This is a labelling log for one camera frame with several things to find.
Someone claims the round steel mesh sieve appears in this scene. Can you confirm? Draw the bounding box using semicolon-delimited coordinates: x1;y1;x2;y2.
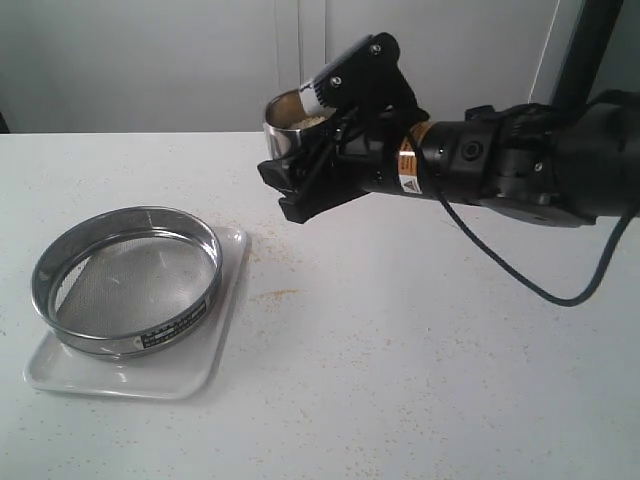
31;206;224;358

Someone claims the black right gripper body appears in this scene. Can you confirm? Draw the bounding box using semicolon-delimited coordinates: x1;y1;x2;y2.
294;74;431;201

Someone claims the white rectangular tray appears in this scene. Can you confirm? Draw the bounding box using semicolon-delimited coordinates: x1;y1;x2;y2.
23;227;251;401

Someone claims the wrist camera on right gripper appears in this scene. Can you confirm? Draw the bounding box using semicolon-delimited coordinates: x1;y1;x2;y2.
298;32;400;116

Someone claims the stainless steel cup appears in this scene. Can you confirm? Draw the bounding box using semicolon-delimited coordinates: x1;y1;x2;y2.
263;90;335;159

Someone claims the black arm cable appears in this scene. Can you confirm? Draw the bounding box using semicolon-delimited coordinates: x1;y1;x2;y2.
414;144;632;307

